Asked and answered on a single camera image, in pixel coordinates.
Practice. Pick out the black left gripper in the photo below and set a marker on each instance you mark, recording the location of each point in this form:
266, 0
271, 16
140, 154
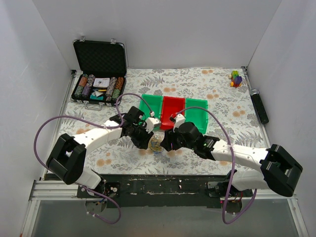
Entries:
142, 138

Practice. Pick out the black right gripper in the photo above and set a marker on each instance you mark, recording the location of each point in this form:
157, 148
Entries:
169, 142

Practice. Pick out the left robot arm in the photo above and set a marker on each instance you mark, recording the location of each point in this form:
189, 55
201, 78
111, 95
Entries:
68, 155

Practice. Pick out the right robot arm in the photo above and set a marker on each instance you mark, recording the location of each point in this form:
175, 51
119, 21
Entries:
269, 168

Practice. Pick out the red plastic bin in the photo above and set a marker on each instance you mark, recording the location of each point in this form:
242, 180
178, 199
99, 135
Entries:
170, 106

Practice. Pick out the right green plastic bin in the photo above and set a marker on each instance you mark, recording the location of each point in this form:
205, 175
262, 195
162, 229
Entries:
197, 116

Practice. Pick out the green plastic bin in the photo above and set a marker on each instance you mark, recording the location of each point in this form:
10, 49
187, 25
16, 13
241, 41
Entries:
197, 116
155, 103

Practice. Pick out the left green plastic bin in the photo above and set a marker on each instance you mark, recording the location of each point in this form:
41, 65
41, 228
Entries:
155, 103

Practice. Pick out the floral patterned table mat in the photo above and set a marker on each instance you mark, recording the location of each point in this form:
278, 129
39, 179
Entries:
223, 111

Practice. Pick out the playing card deck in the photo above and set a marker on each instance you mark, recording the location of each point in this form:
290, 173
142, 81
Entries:
101, 82

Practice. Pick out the black poker chip case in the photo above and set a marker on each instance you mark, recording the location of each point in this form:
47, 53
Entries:
103, 59

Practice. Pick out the colourful toy block train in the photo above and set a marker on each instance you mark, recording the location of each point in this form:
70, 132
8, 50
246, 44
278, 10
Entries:
235, 78

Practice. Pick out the black cylindrical flashlight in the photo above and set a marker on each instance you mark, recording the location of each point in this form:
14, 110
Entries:
258, 106

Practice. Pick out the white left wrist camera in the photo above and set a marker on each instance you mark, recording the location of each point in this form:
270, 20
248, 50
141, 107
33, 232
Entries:
152, 123

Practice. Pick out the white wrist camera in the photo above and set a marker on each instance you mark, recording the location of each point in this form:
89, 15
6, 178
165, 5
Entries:
177, 120
152, 123

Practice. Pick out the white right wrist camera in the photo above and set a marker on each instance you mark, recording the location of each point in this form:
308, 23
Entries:
177, 120

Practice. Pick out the black table front rail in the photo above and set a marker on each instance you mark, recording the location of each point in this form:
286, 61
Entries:
162, 190

